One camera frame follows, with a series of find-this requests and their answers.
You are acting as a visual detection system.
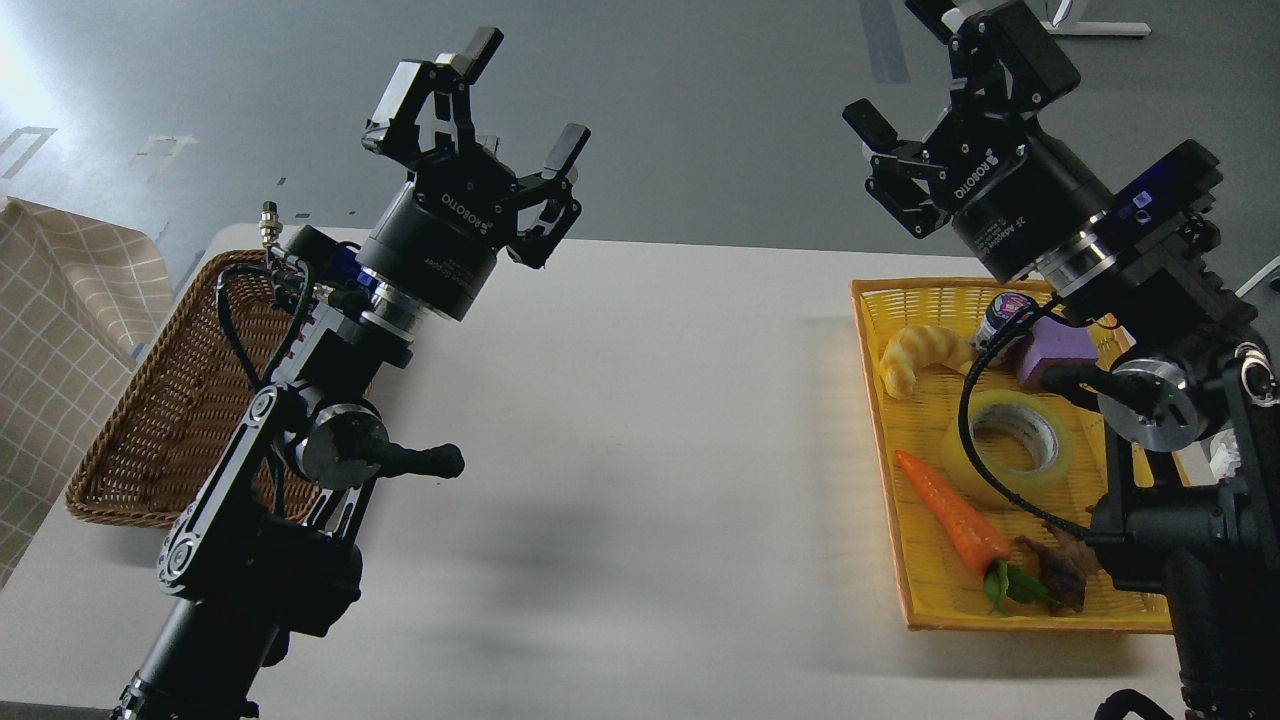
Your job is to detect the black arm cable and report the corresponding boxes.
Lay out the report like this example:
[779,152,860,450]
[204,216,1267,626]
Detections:
[956,300,1121,546]
[215,255,316,401]

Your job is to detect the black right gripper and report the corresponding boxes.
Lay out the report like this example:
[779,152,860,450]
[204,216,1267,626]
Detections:
[842,1,1114,282]

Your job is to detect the beige checkered cloth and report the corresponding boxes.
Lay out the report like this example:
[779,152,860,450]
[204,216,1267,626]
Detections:
[1,197,174,580]

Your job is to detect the yellow tape roll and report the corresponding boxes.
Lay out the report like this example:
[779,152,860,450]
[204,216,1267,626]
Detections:
[940,389,1076,510]

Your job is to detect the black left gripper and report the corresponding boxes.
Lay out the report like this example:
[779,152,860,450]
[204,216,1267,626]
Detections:
[356,27,591,322]

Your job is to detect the orange toy carrot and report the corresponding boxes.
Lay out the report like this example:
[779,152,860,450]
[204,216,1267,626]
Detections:
[893,450,1012,577]

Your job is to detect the small dark jar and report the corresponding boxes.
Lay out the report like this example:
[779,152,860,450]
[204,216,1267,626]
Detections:
[970,292,1041,369]

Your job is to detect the purple foam block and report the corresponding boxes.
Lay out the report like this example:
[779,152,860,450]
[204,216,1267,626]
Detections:
[1014,316,1100,392]

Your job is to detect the brown toy animal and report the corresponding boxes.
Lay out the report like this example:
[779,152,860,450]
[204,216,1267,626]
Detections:
[1014,524,1103,616]

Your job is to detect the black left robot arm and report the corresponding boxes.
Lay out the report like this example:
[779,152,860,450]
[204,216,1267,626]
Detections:
[111,27,590,719]

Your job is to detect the toy croissant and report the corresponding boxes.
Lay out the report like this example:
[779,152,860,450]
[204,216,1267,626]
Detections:
[879,325,977,400]

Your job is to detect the yellow plastic basket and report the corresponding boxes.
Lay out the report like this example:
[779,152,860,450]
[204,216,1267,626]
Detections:
[850,277,1171,634]

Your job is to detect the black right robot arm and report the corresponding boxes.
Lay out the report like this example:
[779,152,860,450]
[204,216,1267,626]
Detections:
[844,1,1279,719]

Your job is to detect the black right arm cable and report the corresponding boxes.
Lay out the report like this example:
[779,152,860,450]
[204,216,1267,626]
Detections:
[956,300,1121,546]

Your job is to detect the brown wicker basket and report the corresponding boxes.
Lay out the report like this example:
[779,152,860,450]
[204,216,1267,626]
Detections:
[67,249,381,529]

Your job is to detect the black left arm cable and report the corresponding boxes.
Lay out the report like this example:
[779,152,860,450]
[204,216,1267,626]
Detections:
[215,255,316,401]

